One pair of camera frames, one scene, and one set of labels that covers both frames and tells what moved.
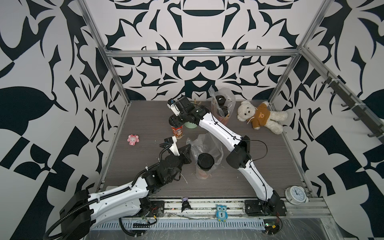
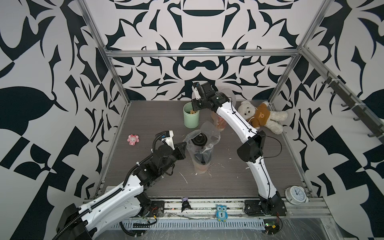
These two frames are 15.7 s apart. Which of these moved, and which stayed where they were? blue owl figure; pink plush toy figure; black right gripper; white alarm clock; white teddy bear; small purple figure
Moved: black right gripper
Stayed: blue owl figure; pink plush toy figure; small purple figure; white teddy bear; white alarm clock
